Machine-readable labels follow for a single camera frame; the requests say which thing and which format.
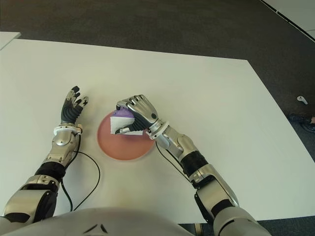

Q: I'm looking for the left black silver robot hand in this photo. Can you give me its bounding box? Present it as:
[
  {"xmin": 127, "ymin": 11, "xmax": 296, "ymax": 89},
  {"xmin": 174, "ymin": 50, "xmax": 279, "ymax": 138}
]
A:
[{"xmin": 60, "ymin": 86, "xmax": 90, "ymax": 125}]

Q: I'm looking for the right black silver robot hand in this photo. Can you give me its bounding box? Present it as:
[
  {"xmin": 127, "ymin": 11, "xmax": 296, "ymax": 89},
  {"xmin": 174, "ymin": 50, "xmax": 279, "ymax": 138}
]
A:
[{"xmin": 115, "ymin": 94, "xmax": 159, "ymax": 135}]

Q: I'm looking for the purple tissue paper pack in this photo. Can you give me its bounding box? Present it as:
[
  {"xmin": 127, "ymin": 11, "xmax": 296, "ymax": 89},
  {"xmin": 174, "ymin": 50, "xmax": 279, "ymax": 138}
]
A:
[{"xmin": 110, "ymin": 109, "xmax": 144, "ymax": 136}]

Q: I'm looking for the pink round plate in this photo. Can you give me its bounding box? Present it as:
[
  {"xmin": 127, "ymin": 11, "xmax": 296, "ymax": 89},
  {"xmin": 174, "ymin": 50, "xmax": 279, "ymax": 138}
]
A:
[{"xmin": 96, "ymin": 112, "xmax": 155, "ymax": 161}]

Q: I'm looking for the white side table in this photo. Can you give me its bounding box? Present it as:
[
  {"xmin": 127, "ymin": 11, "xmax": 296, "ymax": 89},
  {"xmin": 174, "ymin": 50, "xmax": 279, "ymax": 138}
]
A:
[{"xmin": 0, "ymin": 31, "xmax": 21, "ymax": 50}]

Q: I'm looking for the silver robot torso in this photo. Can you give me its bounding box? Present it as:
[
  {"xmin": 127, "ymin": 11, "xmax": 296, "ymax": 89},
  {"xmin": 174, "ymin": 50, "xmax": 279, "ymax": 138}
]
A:
[{"xmin": 0, "ymin": 207, "xmax": 195, "ymax": 236}]

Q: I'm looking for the dark shoe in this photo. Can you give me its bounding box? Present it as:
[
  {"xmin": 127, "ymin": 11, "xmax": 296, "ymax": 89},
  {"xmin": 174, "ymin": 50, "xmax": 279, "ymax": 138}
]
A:
[{"xmin": 288, "ymin": 113, "xmax": 315, "ymax": 133}]

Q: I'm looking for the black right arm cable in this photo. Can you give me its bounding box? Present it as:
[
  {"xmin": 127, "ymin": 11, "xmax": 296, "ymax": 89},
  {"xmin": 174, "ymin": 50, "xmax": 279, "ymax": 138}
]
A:
[{"xmin": 155, "ymin": 144, "xmax": 195, "ymax": 188}]

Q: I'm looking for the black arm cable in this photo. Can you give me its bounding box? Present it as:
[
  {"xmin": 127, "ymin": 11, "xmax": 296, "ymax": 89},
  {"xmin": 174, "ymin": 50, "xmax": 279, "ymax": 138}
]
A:
[
  {"xmin": 155, "ymin": 144, "xmax": 195, "ymax": 188},
  {"xmin": 61, "ymin": 137, "xmax": 101, "ymax": 211}
]

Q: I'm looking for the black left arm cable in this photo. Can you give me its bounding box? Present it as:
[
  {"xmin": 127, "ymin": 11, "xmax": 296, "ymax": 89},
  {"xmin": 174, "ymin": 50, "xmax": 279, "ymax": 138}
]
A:
[{"xmin": 61, "ymin": 137, "xmax": 101, "ymax": 211}]

